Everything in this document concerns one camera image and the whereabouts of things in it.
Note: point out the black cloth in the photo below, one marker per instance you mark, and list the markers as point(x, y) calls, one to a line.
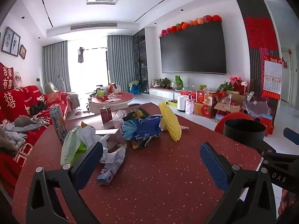
point(38, 109)

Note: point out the black picture frame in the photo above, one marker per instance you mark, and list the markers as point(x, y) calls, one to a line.
point(7, 39)
point(15, 43)

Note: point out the round red coffee table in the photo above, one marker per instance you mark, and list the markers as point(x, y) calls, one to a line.
point(112, 102)

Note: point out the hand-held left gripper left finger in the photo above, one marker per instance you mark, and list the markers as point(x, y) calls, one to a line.
point(87, 161)

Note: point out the small potted plant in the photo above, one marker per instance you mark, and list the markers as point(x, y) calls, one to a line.
point(164, 82)

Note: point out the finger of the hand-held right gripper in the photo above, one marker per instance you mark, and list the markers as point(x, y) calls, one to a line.
point(267, 149)
point(290, 134)

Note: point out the white red television console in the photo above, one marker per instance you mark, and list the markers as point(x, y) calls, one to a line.
point(163, 93)

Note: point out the red wall calendar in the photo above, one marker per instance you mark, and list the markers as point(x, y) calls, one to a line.
point(272, 74)

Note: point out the leafy green potted plant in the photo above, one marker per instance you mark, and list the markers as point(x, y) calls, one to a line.
point(224, 88)

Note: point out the yellow foam fruit net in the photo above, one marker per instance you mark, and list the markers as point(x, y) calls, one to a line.
point(170, 121)

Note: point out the white pink gift bag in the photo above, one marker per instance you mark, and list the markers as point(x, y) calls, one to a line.
point(190, 106)

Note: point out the white plastic bag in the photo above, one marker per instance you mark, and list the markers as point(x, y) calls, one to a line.
point(90, 133)

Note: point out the pile of grey clothes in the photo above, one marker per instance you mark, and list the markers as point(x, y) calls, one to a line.
point(16, 135)

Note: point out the air conditioner vent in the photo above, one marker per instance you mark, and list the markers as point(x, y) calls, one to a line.
point(93, 26)

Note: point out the person's right hand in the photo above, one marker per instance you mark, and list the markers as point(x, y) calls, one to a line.
point(290, 203)

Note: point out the colourful fruit carton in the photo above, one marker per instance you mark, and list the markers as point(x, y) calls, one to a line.
point(219, 117)

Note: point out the tall white drink can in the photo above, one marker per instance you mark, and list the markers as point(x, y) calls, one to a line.
point(58, 123)

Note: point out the row of red paper lanterns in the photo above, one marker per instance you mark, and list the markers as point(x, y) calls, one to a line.
point(184, 25)

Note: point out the red tomato print carton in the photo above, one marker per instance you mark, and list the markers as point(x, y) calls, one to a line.
point(205, 110)

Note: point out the yellow green bag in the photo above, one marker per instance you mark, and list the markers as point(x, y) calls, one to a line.
point(133, 83)

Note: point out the large black television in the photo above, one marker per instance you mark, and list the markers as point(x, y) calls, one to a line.
point(192, 49)

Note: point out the green plastic bag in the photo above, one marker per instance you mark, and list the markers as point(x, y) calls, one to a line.
point(70, 144)

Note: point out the clear plastic wrap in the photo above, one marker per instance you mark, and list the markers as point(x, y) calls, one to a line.
point(257, 107)

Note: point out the small red picture frame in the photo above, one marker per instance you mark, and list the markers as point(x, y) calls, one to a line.
point(22, 51)

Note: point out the red white gift box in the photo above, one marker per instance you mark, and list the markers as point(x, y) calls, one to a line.
point(113, 88)

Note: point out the red covered sofa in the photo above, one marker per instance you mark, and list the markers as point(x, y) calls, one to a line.
point(18, 102)

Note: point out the dark slatted wall panel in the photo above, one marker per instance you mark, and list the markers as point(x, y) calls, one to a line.
point(253, 74)

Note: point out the white plush toy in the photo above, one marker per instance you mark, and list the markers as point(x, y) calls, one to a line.
point(17, 80)

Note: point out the yellow green fruit tray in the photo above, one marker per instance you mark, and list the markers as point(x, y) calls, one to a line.
point(171, 103)

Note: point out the red papercut garland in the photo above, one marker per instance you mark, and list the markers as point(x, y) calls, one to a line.
point(263, 58)

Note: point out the red printed cushion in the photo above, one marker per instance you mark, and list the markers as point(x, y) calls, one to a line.
point(5, 77)

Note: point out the hanging dark garment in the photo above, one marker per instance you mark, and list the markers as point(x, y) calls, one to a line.
point(81, 54)

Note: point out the green white box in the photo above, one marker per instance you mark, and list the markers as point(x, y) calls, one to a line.
point(205, 88)

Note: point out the blue plastic basket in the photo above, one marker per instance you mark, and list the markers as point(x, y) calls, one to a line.
point(135, 89)

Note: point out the red plastic chair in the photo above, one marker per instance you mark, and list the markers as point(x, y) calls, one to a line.
point(230, 117)

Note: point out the grey green curtain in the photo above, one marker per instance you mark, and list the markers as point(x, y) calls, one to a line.
point(121, 63)
point(56, 67)

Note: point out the white floor lamp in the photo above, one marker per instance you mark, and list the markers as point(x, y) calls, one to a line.
point(62, 80)

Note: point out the red flower gift box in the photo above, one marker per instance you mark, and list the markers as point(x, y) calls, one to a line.
point(240, 89)

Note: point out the white cylindrical appliance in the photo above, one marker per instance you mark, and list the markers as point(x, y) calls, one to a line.
point(181, 102)

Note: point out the red embroidered cushion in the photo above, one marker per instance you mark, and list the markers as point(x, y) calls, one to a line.
point(55, 98)

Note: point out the red drink can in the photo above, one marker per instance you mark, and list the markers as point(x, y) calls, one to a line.
point(106, 115)

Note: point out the green snack pack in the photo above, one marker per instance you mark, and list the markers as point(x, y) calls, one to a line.
point(100, 93)

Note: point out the dark glass cabinet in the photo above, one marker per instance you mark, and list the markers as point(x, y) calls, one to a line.
point(140, 60)

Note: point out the red orange print carton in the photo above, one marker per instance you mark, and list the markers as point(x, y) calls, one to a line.
point(206, 97)

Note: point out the red papercut wall decoration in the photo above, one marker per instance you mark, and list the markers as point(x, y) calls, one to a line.
point(260, 33)

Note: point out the dark green snack packet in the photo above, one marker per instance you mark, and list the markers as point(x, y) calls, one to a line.
point(137, 113)

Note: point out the green packaging bag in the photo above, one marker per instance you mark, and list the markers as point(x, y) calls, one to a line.
point(178, 82)

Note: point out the black trash bin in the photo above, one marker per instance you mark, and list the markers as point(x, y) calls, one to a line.
point(243, 133)

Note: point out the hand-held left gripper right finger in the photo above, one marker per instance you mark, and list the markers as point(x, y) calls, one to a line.
point(213, 165)

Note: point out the red flower bouquet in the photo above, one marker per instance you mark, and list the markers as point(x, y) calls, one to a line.
point(237, 81)

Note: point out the blue snack bag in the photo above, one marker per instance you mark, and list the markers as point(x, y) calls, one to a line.
point(140, 128)

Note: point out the beige armchair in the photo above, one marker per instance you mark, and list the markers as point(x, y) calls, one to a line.
point(73, 98)

